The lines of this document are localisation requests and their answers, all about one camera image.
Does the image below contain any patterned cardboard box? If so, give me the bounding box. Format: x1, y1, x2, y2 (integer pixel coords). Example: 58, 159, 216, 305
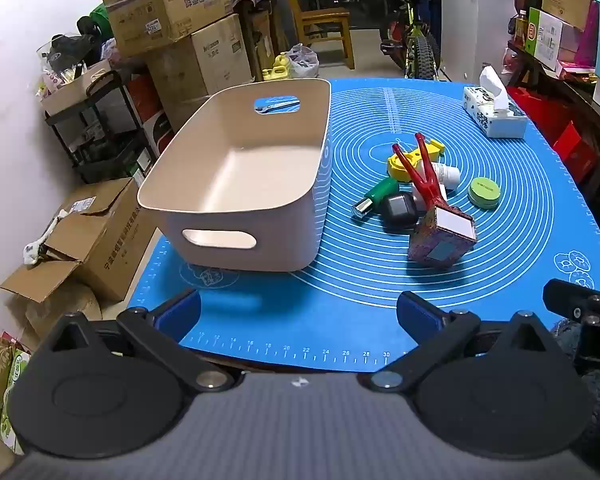
407, 205, 478, 266

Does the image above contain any white bone shaped toy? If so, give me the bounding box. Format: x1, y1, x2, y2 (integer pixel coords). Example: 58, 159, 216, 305
22, 208, 68, 267

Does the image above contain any tall brown cardboard box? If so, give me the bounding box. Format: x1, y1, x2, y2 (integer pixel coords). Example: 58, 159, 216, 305
189, 14, 254, 97

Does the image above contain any wooden chair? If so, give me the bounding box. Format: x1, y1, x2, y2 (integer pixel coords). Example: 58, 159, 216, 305
275, 0, 356, 71

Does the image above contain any red packet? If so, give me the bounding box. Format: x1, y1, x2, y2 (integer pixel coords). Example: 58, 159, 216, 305
0, 332, 31, 357

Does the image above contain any burlap sack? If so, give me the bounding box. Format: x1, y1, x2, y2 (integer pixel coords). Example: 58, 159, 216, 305
25, 280, 103, 338

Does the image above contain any yellow plastic reel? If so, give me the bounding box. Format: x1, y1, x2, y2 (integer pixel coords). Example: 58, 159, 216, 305
387, 140, 446, 184

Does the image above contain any green and black bicycle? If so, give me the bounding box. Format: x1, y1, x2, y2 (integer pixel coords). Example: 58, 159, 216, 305
380, 0, 443, 81

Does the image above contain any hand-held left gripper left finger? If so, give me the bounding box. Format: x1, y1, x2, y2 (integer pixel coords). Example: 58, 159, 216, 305
40, 289, 235, 395

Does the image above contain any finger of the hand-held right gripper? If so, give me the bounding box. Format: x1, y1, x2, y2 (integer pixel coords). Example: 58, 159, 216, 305
542, 279, 600, 322

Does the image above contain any green bottle with silver cap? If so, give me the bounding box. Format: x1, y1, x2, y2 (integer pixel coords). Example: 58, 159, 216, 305
351, 179, 400, 220

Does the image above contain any white tissue box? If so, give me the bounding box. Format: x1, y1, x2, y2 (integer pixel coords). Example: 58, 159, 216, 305
462, 66, 527, 139

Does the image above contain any black rounded case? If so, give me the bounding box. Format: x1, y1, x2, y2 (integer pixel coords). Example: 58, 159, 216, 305
382, 192, 422, 231

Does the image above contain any torn open cardboard box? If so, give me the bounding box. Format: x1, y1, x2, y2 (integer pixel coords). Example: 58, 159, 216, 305
0, 177, 161, 306

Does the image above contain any red clamp tool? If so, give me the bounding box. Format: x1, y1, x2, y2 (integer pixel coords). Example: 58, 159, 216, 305
391, 132, 453, 211

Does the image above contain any black bag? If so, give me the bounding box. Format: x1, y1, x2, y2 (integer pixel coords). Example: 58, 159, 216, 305
50, 16, 103, 68

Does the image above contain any red appliance box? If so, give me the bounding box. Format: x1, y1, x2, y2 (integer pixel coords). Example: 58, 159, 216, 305
125, 75, 174, 157

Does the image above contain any clear plastic bag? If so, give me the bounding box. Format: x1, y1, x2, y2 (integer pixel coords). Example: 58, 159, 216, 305
286, 44, 321, 80

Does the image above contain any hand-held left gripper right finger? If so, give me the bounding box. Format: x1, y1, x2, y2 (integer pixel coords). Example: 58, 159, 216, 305
367, 290, 556, 394

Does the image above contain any yellow detergent jug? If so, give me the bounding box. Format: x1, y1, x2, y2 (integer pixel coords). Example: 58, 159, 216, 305
261, 54, 291, 81

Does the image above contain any dark wooden side table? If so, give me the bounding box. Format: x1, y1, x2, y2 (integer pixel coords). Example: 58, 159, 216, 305
507, 42, 600, 201

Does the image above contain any green round tin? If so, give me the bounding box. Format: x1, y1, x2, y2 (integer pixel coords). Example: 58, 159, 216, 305
468, 177, 501, 210

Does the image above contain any beige basket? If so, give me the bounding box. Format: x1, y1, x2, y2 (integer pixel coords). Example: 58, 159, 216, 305
41, 59, 112, 116

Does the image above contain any blue silicone baking mat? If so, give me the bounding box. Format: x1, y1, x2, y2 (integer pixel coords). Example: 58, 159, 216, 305
125, 77, 600, 376

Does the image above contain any beige plastic storage bin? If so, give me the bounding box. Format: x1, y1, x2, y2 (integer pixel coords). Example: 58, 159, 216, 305
136, 78, 332, 273

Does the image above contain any black shelf cart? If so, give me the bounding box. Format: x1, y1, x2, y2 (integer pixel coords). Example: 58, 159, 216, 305
44, 70, 156, 184

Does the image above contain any open cardboard box with clutter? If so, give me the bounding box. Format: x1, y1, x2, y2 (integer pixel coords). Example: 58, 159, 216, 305
95, 0, 234, 58

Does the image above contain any small white tube bottle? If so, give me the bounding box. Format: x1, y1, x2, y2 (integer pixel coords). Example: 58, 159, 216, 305
432, 162, 462, 189

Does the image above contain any green white carton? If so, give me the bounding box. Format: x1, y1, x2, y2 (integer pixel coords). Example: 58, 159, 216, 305
0, 350, 33, 456

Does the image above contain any green and white box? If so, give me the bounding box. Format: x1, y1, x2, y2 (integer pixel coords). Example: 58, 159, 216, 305
524, 7, 563, 59

